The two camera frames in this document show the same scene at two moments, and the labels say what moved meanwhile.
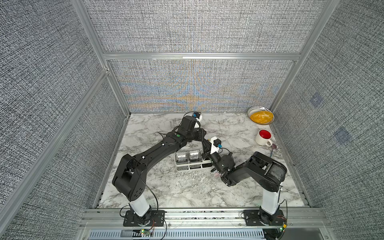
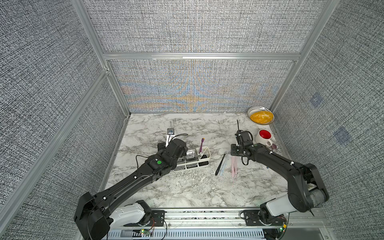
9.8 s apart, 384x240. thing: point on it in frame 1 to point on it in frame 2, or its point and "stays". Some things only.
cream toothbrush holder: [188, 160] stays
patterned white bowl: [260, 115] stays
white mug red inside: [263, 137] stays
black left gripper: [201, 136] to [161, 147]
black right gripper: [211, 155] to [232, 147]
